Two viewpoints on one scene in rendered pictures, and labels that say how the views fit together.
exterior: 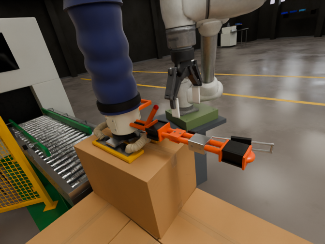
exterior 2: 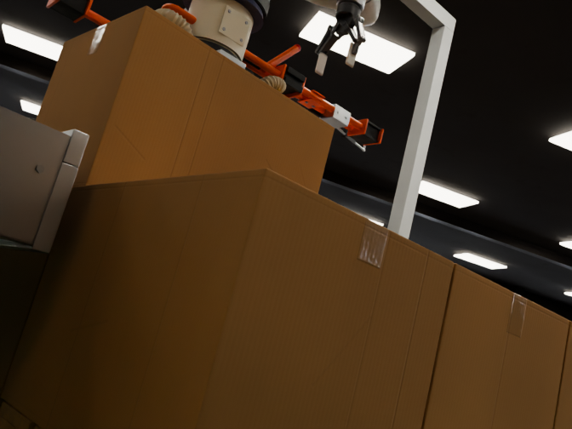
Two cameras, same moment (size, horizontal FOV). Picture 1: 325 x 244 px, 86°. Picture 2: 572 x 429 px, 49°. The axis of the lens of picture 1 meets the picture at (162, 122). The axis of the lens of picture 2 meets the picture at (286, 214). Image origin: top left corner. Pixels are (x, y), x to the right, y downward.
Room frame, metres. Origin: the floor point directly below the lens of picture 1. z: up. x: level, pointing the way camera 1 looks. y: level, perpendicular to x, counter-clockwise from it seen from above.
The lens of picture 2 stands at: (0.37, 1.66, 0.34)
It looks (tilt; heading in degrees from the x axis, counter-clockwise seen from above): 12 degrees up; 278
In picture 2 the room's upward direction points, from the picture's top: 15 degrees clockwise
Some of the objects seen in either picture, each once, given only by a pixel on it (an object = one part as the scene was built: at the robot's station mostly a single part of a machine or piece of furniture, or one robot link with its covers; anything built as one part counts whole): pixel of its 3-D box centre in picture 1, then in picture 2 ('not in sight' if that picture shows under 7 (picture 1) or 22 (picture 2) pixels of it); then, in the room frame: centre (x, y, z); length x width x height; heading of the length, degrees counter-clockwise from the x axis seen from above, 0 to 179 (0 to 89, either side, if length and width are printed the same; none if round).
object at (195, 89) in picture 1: (196, 95); (321, 64); (0.64, -0.15, 1.24); 0.03 x 0.01 x 0.07; 45
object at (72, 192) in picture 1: (110, 165); (11, 162); (1.13, 0.47, 0.58); 0.70 x 0.03 x 0.06; 137
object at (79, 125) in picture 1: (64, 117); not in sight; (2.37, 1.39, 0.60); 1.60 x 0.11 x 0.09; 47
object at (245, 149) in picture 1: (234, 153); (365, 132); (0.46, -0.22, 1.07); 0.08 x 0.07 x 0.05; 46
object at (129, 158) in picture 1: (115, 144); not in sight; (0.81, 0.27, 0.97); 0.34 x 0.10 x 0.05; 46
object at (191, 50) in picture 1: (183, 62); (346, 21); (0.59, -0.10, 1.37); 0.08 x 0.07 x 0.09; 135
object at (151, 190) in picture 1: (137, 166); (181, 157); (0.87, 0.20, 0.74); 0.60 x 0.40 x 0.40; 50
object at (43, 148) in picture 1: (21, 134); not in sight; (1.98, 1.76, 0.60); 1.60 x 0.11 x 0.09; 47
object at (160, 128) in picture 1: (158, 129); (284, 82); (0.70, 0.03, 1.07); 0.10 x 0.08 x 0.06; 136
